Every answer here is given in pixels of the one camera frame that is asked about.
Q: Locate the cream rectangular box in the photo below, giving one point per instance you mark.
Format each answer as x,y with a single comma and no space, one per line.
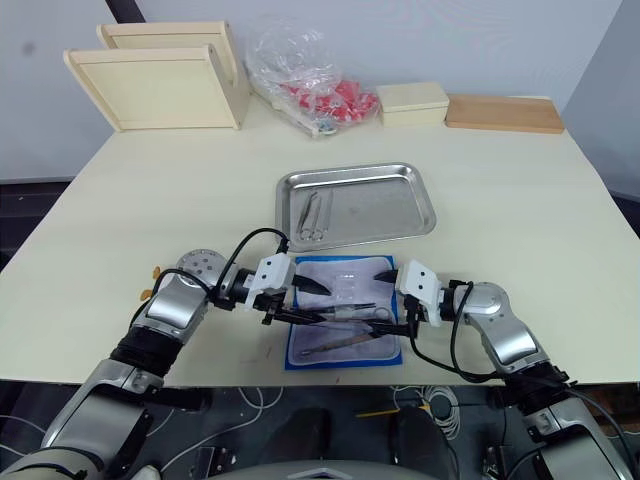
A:
412,105

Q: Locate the clear bag with red pieces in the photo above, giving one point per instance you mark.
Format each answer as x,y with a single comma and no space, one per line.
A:
310,85

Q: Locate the steel tweezers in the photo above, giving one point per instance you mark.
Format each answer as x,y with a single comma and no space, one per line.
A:
308,207

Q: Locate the large cream wooden rack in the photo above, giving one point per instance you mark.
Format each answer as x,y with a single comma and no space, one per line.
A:
150,90

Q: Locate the steel surgical scissors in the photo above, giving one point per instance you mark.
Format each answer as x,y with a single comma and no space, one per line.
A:
322,215

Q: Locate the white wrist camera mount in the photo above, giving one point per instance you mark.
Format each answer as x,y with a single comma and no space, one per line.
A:
272,275
419,285

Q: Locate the long steel probe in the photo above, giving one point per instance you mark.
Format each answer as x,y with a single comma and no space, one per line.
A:
340,343

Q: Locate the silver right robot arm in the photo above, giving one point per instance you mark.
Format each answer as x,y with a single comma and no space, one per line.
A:
505,340

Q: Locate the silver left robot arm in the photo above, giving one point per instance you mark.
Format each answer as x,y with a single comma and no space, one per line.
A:
165,307

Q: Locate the blue surgical instrument pack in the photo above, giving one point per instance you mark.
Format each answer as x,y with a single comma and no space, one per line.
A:
345,345

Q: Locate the dark rounded shape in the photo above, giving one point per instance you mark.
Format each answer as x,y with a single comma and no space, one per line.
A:
420,435

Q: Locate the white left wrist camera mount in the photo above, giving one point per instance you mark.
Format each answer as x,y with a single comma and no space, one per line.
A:
272,275

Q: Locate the grey robot torso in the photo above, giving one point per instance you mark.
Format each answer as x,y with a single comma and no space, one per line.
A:
325,471

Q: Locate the brown wooden board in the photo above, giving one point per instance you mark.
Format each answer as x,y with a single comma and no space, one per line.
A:
502,112

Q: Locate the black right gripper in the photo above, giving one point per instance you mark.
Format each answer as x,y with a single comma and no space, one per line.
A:
412,312

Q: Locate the yellow stick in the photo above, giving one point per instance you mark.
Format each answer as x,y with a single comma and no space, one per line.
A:
377,413

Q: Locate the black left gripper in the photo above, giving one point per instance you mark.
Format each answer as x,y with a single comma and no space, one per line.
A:
272,302

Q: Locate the stainless steel tray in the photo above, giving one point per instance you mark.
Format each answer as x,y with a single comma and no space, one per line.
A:
370,205

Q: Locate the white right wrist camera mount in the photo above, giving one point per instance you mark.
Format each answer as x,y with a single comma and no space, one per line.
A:
419,285

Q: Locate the small cream wooden rack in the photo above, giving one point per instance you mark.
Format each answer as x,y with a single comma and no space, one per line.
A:
165,36

